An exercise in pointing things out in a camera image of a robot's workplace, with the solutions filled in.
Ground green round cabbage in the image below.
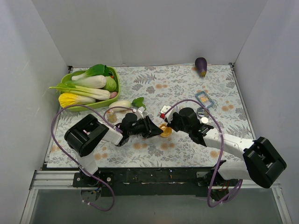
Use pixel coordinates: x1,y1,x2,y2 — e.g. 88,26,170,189
103,77,117,92

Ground long white celery cabbage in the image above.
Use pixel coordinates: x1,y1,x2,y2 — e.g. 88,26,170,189
49,85,110,100

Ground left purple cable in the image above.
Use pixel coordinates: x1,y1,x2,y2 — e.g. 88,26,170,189
50,105,138,212

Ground green vegetable basket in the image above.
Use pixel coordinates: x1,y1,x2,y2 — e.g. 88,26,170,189
58,64,121,109

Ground white cap pill bottle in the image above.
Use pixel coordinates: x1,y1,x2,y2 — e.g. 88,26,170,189
200,117,209,124

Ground purple cable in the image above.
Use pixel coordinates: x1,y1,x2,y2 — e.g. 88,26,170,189
163,99,242,208
50,105,138,212

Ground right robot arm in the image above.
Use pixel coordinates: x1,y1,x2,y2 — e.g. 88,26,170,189
165,107,287,189

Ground floral table mat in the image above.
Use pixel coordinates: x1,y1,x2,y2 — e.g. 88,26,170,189
46,64,255,168

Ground white radish with leaf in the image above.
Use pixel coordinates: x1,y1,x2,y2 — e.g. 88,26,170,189
109,97,146,112

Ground orange round pill case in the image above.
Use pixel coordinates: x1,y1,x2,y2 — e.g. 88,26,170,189
159,124,172,138

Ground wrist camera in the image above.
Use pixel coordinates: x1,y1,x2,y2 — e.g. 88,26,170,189
133,106,145,119
160,105,173,119

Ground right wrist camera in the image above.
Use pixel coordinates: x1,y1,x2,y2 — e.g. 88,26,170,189
160,105,173,119

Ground clear bottle of yellow pills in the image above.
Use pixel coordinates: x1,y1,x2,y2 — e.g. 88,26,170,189
107,110,117,123

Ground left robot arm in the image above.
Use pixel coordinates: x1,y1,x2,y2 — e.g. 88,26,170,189
64,112,163,187

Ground yellow napa cabbage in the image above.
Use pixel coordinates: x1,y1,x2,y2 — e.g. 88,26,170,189
58,93,96,108

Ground pink sweet potato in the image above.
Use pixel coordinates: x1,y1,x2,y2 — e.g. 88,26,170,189
110,91,118,98

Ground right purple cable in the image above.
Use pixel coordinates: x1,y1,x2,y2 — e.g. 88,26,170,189
163,99,242,208

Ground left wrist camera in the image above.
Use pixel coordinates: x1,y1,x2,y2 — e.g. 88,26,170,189
133,106,145,119

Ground purple eggplant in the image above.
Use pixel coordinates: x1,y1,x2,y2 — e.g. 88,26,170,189
194,57,207,77

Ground white bok choy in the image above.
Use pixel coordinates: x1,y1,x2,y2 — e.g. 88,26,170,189
65,64,109,89

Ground blue rectangular pill box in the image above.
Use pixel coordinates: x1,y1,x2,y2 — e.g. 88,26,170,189
195,91,214,108

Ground dark round pill case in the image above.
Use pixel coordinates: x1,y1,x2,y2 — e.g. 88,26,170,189
197,107,209,118

